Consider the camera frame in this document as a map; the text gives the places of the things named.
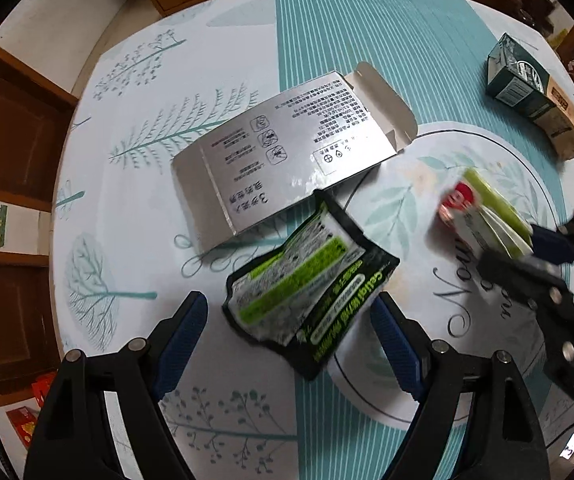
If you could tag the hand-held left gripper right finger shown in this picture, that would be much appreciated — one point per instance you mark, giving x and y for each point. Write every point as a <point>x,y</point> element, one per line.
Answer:
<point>397,347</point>

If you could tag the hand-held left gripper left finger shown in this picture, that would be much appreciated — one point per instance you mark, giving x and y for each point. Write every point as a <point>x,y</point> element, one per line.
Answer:
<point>182,332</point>

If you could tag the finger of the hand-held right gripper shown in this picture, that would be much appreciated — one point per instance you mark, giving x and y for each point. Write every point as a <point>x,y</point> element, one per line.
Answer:
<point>549,245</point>
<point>517,270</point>

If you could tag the black and green packet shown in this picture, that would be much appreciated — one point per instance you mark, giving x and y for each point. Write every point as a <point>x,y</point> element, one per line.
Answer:
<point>292,270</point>

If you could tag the brown cardboard box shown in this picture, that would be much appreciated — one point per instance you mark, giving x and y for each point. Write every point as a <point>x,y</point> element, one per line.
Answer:
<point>564,125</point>

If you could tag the small red box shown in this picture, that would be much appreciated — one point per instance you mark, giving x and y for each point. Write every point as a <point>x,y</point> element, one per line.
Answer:
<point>23,427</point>
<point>43,390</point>

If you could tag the dark green carton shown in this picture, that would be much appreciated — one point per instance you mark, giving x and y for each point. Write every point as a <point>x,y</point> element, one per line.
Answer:
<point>509,85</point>

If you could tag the flattened silver cardboard box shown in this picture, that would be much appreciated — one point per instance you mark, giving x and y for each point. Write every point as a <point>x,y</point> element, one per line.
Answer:
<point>267,150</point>

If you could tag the brown wooden cabinet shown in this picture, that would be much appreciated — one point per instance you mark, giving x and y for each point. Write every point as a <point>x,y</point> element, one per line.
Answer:
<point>12,135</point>

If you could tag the wooden table with teal cloth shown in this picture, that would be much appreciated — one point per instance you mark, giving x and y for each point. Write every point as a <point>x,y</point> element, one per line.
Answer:
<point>367,35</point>

